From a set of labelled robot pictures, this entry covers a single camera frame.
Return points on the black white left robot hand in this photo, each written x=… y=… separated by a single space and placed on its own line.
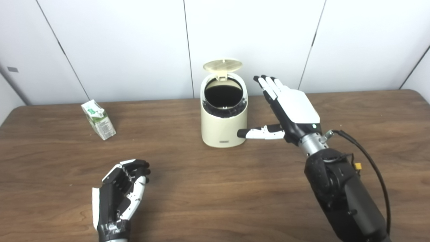
x=111 y=198

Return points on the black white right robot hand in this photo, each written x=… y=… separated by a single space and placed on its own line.
x=297 y=107

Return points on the green white milk carton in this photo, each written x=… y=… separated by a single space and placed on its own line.
x=100 y=122

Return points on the cream round bin lid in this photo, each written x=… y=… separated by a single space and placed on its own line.
x=222 y=65

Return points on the cream-colored bin body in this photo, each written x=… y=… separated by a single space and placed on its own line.
x=221 y=129

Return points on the small grey wall plate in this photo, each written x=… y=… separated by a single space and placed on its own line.
x=12 y=69

